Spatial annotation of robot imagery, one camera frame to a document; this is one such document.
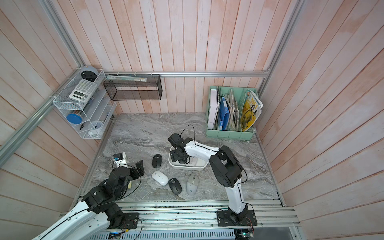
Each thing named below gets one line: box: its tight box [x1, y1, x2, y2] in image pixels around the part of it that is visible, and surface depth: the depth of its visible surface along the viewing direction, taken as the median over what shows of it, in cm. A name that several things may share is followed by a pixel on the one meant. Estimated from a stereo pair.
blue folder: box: [219, 95, 230, 131], surface depth 99 cm
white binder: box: [208, 88, 220, 130], surface depth 98 cm
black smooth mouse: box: [152, 154, 163, 169], surface depth 95 cm
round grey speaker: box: [80, 66, 99, 83], surface depth 83 cm
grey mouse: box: [186, 175, 199, 196], surface depth 84 cm
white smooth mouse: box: [151, 171, 169, 186], surface depth 87 cm
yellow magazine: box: [240, 89, 264, 132], surface depth 101 cm
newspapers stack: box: [225, 88, 240, 131], surface depth 97 cm
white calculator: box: [69, 78, 98, 103], surface depth 79 cm
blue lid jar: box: [66, 110, 83, 124], surface depth 79 cm
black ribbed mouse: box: [168, 178, 183, 195], surface depth 85 cm
